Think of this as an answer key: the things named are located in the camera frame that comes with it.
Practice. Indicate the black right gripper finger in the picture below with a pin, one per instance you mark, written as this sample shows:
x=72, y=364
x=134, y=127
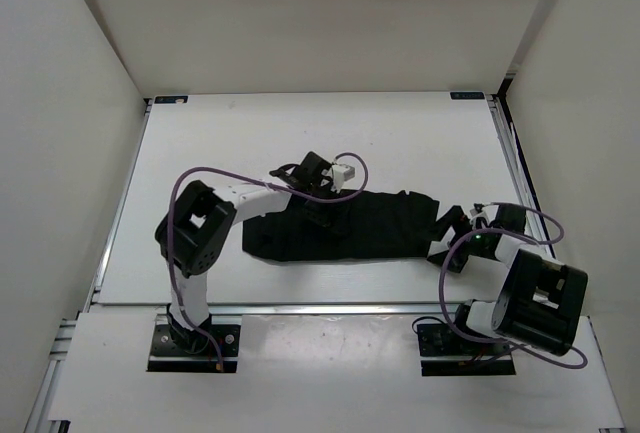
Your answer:
x=453, y=219
x=457, y=261

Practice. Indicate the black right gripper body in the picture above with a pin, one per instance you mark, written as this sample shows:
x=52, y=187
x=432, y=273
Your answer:
x=474, y=242

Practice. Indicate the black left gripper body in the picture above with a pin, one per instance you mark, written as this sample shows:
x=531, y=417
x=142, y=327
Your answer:
x=323, y=188

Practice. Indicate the black pleated skirt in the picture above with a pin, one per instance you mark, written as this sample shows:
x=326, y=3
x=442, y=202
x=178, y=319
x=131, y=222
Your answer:
x=382, y=226

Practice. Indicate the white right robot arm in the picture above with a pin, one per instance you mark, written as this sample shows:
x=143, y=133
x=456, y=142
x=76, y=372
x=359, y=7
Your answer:
x=539, y=305

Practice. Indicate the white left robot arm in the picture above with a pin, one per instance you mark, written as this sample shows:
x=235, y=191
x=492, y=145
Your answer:
x=205, y=204

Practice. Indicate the blue label right corner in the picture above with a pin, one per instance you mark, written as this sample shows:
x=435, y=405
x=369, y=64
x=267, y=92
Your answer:
x=467, y=95

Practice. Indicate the blue label corner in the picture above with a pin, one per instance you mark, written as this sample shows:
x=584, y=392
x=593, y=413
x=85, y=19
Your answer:
x=171, y=99
x=467, y=95

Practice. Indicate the blue label left corner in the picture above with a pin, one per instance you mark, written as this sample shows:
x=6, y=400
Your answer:
x=171, y=99

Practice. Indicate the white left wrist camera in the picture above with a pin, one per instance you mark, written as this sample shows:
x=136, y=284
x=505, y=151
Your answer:
x=339, y=175

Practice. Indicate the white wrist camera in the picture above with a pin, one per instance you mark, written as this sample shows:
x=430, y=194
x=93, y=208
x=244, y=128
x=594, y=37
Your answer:
x=339, y=175
x=479, y=217

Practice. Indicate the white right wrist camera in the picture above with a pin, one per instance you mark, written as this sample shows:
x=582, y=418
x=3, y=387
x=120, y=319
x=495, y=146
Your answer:
x=479, y=217

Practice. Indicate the aluminium right side rail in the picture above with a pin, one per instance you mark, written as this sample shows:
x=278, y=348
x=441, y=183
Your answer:
x=520, y=178

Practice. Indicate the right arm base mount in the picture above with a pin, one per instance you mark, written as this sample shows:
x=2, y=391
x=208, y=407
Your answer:
x=445, y=354

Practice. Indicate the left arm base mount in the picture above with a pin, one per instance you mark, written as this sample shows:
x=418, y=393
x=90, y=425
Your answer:
x=176, y=349

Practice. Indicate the aluminium front rail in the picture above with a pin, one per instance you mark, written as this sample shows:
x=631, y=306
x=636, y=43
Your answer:
x=322, y=309

